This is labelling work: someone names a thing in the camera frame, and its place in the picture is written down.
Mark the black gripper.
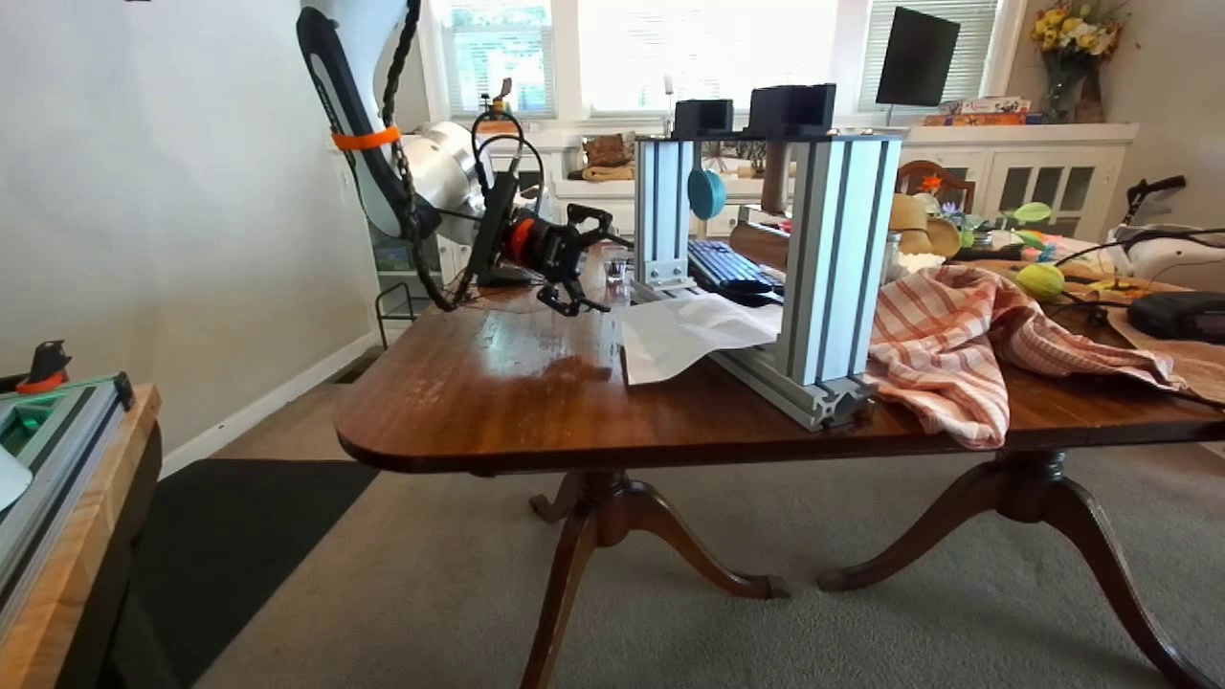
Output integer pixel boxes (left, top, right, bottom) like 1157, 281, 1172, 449
522, 199, 639, 323

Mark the orange black clamp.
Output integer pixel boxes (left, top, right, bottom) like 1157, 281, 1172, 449
16, 337, 72, 397

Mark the orange cable strap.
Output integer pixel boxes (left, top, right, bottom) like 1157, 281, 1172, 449
328, 121, 406, 157

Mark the wooden table pedestal leg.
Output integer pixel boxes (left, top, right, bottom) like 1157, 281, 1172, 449
517, 462, 788, 689
817, 449, 1218, 689

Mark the small black camera box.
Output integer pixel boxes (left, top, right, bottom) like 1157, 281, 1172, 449
670, 97, 741, 143

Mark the wooden chair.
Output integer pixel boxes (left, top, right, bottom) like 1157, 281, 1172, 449
379, 0, 567, 319

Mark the grey aluminium frame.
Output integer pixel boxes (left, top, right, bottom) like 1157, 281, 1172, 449
632, 126, 904, 435

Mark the wide black camera box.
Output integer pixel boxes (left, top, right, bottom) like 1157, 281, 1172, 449
747, 82, 843, 139

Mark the yellow green ball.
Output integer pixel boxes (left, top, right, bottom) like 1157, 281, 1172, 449
1012, 260, 1069, 308

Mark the wooden crate with metal rails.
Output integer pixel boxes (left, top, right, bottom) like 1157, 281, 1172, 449
0, 369, 164, 689

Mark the black computer keyboard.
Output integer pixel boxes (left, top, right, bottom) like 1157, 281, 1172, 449
687, 237, 787, 308

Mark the black monitor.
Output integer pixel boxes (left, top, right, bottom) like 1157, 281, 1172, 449
872, 4, 964, 112

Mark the vase with yellow flowers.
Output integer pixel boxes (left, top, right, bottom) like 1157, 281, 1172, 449
1026, 0, 1130, 126

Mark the teal round disc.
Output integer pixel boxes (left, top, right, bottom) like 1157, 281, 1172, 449
687, 166, 730, 221

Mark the white bowl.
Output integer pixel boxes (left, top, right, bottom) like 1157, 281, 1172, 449
1125, 230, 1225, 295

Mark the black floor mat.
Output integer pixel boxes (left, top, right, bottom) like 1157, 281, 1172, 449
120, 456, 382, 689

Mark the black pouch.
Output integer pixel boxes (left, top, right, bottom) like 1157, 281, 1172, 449
1125, 291, 1225, 345

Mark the mustard yellow cloth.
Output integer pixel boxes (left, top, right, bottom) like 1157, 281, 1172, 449
1102, 304, 1225, 407

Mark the white glass door cabinet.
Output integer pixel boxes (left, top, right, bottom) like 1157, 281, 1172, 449
892, 120, 1143, 250

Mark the orange striped cloth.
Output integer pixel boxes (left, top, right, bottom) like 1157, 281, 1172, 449
864, 260, 1183, 453

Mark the green plastic toy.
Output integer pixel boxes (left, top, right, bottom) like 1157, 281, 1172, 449
1002, 199, 1062, 234

